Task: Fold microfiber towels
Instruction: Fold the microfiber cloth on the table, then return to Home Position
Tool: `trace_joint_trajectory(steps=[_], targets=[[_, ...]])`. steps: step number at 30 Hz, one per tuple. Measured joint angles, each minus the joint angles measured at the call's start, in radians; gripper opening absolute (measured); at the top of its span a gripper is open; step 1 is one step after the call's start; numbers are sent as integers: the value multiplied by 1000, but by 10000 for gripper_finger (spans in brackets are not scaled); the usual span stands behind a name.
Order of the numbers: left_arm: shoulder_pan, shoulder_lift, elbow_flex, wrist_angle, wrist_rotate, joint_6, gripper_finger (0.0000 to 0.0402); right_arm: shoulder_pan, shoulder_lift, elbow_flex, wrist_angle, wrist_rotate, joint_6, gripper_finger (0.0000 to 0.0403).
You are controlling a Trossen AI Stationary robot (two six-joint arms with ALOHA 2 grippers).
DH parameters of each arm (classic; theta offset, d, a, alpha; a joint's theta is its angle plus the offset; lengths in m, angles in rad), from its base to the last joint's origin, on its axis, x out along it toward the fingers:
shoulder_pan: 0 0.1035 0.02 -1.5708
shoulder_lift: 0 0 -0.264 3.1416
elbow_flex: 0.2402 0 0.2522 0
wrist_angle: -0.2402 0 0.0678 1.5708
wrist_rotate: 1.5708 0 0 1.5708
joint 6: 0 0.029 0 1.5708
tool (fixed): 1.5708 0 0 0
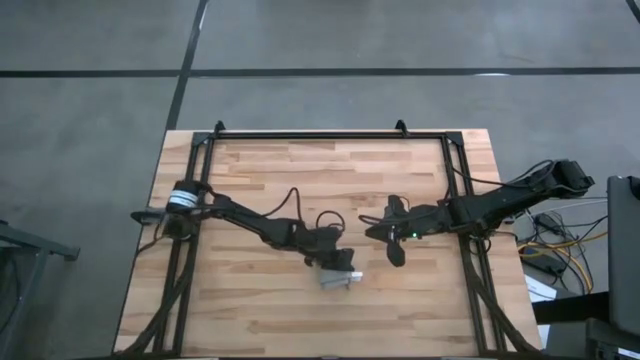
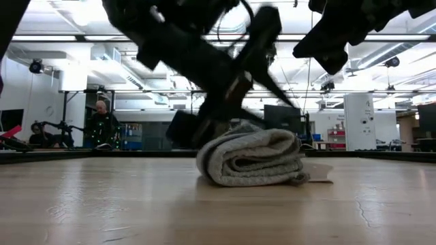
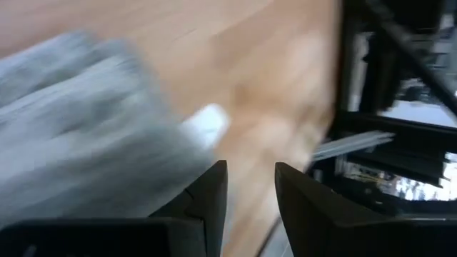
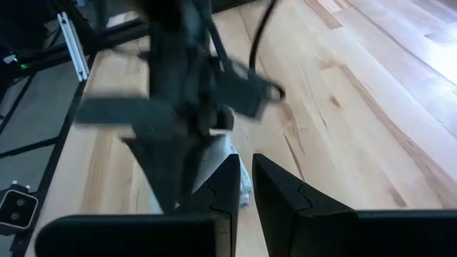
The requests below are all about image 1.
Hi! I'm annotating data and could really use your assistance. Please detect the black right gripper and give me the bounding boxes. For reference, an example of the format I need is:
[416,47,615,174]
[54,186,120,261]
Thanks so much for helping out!
[364,194,452,269]

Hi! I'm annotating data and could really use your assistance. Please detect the grey microfiber towel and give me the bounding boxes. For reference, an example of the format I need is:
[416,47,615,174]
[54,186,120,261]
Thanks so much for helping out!
[318,268,364,292]

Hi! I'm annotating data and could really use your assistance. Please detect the black power adapter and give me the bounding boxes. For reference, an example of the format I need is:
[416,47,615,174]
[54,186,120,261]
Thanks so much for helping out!
[533,212,565,233]
[528,252,570,277]

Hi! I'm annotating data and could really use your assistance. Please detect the white paper sheet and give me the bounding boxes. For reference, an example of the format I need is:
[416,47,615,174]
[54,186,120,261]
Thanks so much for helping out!
[524,273,557,305]

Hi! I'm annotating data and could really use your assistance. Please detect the black crossbar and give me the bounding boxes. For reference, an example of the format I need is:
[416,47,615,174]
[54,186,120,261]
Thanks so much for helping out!
[531,291,612,326]

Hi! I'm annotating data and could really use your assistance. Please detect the dark grey equipment case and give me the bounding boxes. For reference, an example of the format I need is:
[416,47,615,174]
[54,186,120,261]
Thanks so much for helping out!
[606,174,640,337]

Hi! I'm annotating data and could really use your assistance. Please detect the dark box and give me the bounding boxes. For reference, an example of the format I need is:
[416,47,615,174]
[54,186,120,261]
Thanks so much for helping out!
[584,317,640,360]

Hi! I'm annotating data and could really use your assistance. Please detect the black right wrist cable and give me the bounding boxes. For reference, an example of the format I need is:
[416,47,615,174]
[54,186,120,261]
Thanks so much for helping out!
[357,163,507,227]

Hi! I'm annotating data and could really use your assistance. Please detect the black aluminium table frame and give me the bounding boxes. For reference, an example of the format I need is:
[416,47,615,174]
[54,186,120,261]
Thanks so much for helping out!
[113,119,542,359]

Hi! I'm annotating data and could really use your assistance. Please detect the yellow cable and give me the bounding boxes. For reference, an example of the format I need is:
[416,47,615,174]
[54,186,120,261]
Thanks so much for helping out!
[516,230,609,296]

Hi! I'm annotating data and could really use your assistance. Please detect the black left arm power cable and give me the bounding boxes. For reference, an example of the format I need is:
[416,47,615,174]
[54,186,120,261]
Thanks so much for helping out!
[135,219,174,257]

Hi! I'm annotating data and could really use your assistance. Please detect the white cable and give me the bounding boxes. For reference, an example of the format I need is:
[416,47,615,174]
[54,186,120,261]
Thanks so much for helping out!
[544,198,609,215]

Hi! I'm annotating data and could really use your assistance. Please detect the grey metal cart frame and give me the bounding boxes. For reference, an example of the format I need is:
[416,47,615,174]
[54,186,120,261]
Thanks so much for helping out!
[0,219,82,360]

